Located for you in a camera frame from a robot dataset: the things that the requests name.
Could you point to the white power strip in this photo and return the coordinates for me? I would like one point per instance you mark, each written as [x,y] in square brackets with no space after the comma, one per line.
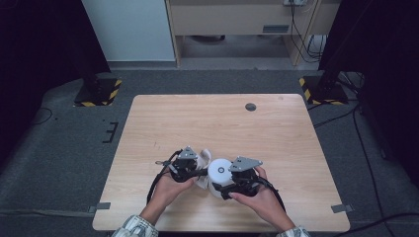
[294,2]

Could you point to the light wooden desk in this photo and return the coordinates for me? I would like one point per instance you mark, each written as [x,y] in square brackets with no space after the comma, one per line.
[230,18]

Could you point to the striped right sleeve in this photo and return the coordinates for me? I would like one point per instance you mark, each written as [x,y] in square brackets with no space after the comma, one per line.
[296,233]

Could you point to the person's left hand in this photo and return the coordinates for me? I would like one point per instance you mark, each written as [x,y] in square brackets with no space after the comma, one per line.
[169,191]

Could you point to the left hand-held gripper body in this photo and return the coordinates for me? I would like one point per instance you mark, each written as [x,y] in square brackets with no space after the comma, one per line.
[186,161]

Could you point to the dark curtain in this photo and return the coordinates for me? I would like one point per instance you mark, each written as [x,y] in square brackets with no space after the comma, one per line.
[39,65]
[385,49]

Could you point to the striped left sleeve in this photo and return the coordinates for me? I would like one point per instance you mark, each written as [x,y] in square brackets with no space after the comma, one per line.
[135,228]

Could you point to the grey textured cloth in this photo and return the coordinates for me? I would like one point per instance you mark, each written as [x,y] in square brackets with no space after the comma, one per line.
[205,158]

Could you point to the person's right hand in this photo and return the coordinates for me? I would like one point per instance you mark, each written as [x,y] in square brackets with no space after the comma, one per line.
[265,200]

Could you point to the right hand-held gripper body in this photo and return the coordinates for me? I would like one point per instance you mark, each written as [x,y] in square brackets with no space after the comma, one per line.
[245,171]

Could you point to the striped sleeve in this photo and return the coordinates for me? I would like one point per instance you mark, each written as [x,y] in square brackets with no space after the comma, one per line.
[135,228]
[296,233]

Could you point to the grey tape piece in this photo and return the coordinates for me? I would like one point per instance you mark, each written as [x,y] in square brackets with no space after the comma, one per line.
[102,206]
[341,208]

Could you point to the black striped-edge stand base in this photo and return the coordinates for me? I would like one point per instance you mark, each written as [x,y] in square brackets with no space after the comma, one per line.
[99,94]
[324,92]

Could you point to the white cup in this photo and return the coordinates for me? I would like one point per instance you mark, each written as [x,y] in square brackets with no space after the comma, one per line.
[220,179]

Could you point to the white panel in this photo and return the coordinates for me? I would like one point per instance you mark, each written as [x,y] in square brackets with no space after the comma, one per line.
[131,29]

